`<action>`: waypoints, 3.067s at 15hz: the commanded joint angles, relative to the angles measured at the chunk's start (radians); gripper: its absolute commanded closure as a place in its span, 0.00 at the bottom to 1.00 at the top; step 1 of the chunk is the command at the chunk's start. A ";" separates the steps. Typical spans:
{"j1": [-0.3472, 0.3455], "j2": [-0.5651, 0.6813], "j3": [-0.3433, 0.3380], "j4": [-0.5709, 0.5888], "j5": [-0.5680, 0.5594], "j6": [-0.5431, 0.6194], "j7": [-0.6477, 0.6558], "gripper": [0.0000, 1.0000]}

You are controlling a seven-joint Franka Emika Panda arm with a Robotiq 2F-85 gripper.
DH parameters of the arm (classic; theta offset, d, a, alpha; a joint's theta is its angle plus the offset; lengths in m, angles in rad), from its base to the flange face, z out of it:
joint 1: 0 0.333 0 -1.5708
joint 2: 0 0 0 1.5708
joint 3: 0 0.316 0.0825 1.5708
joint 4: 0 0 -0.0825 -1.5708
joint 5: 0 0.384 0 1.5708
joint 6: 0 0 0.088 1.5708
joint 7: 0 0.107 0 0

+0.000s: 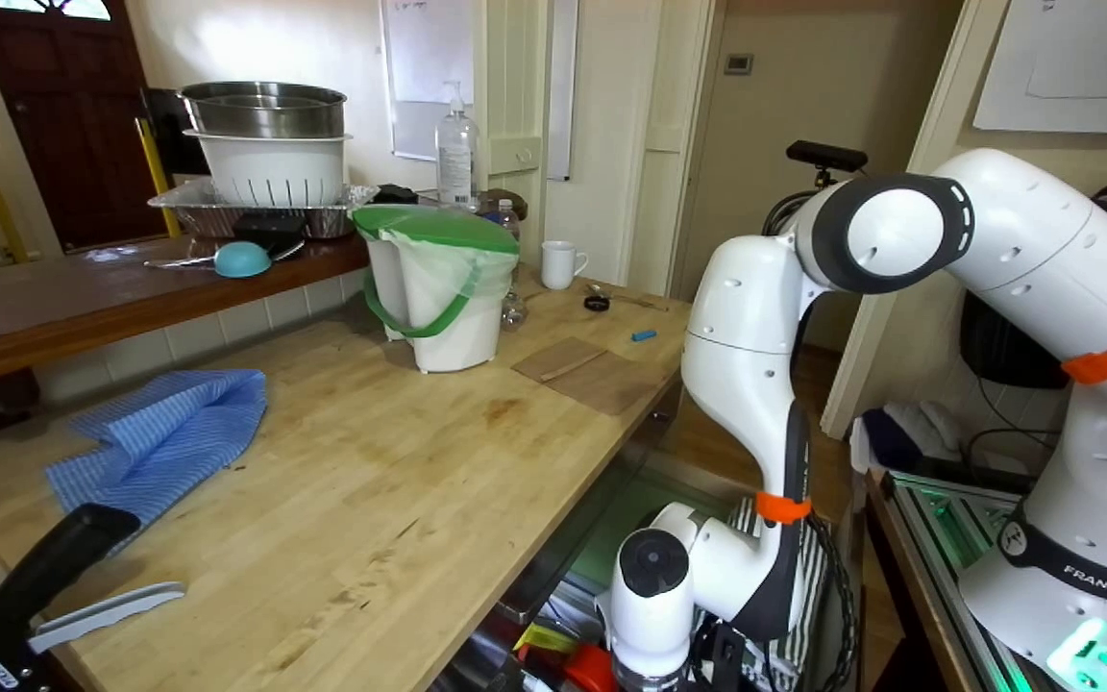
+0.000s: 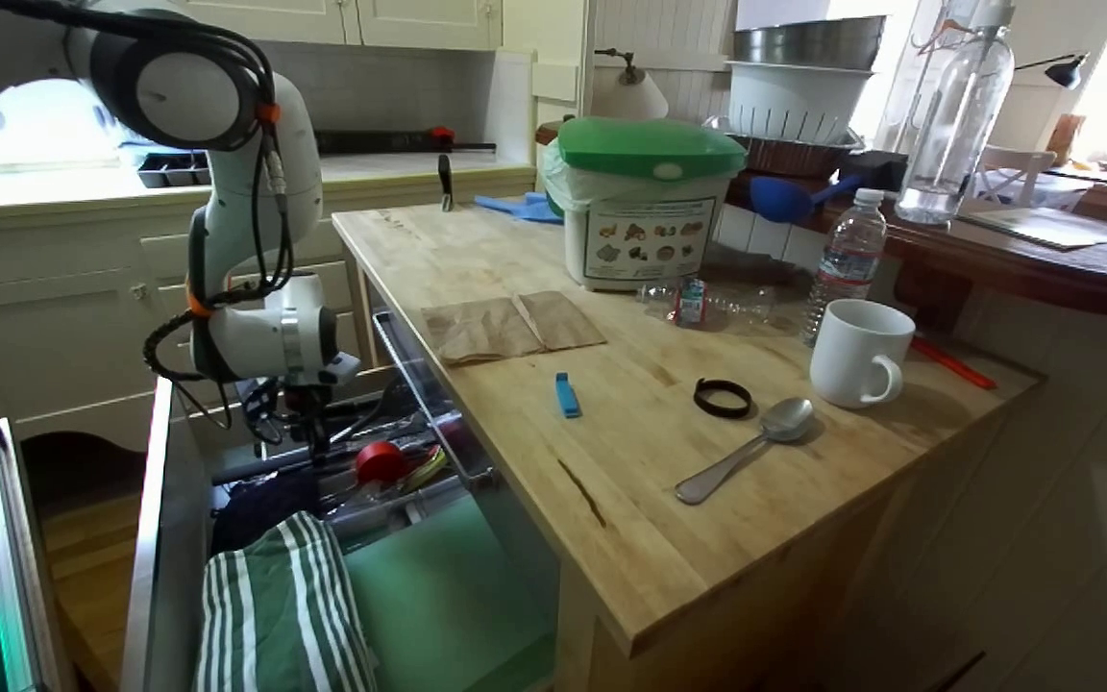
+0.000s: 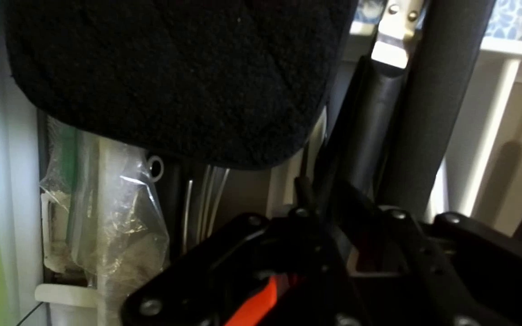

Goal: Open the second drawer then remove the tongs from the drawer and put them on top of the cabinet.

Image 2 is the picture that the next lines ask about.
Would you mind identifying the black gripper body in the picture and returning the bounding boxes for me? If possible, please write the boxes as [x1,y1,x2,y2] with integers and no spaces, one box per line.
[240,372,355,454]

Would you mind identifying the steel island drawer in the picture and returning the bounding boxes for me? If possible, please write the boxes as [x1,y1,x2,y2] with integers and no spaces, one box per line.
[364,301,506,491]
[119,361,566,692]

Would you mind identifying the white base cabinet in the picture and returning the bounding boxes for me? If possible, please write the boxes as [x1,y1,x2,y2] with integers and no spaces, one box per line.
[0,177,383,447]

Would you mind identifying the white upper cabinet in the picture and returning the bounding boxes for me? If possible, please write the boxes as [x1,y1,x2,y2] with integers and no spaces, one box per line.
[182,0,506,54]

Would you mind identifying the red round utensil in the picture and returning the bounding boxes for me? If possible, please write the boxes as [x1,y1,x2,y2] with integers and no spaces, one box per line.
[355,439,410,491]

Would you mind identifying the dark blue cloth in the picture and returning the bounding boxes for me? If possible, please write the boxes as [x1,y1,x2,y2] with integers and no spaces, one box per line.
[206,460,328,557]

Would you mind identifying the yellow green utensil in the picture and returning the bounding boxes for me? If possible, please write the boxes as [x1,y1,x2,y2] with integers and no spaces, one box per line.
[402,443,456,501]

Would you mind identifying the green white striped towel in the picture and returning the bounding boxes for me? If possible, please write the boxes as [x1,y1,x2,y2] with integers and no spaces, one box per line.
[192,509,390,692]

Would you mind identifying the brown paper napkin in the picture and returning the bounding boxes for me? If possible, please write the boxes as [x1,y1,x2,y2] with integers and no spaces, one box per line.
[418,287,611,369]

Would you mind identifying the green mat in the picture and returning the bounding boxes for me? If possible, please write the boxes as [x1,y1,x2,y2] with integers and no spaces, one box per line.
[347,491,560,692]

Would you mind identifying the blue dish rack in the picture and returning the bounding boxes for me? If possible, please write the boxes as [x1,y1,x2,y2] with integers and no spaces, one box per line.
[133,145,217,191]

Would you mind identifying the black bar red knob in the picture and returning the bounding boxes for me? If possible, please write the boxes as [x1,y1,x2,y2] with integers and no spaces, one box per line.
[316,119,502,161]

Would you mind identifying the wooden top kitchen island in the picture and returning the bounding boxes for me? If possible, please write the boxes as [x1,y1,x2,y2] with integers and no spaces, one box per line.
[328,200,1044,692]

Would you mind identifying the white bin green lid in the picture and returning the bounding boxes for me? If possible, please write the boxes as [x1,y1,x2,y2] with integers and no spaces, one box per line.
[538,113,753,296]

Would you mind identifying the small glass jar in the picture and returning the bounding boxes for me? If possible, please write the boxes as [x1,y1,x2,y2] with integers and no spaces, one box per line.
[670,273,714,331]

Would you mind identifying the metal spoon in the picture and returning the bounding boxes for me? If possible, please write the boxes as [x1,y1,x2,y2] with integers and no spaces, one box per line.
[671,392,823,509]

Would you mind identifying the white shade lamp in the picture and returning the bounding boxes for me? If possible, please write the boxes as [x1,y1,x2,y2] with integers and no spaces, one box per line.
[587,46,678,124]

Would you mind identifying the blue bowl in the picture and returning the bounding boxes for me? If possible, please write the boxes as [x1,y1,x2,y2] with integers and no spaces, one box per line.
[742,169,866,225]

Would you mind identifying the white ceramic mug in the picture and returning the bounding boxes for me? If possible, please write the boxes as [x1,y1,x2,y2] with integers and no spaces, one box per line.
[807,296,919,415]

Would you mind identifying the clear plastic water bottle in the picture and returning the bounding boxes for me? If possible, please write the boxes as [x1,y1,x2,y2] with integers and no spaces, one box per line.
[815,184,897,339]

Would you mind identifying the white colander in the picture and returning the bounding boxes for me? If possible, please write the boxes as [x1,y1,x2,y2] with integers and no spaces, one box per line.
[723,58,885,145]

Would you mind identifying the large metal bowl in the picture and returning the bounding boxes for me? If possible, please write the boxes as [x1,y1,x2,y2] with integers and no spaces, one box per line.
[728,11,893,72]

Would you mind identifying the red pen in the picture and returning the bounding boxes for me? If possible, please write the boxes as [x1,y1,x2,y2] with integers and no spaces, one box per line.
[907,331,1002,397]

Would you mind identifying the large clear glass bottle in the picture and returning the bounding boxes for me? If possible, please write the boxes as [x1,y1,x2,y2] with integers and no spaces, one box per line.
[893,0,1022,229]

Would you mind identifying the brown wooden counter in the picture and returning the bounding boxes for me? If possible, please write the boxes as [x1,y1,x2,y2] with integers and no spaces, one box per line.
[882,188,1107,328]

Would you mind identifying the papers on counter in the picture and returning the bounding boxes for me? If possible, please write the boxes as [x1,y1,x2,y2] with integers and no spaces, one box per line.
[958,200,1107,252]

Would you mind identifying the black desk lamp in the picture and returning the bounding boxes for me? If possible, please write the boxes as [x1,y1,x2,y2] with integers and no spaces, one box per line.
[1010,51,1090,91]

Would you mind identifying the black handled tool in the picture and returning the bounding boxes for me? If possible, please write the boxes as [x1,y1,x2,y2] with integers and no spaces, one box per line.
[436,145,456,216]

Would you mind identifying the black ring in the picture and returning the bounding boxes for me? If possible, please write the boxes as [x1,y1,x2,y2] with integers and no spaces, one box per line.
[687,372,759,423]

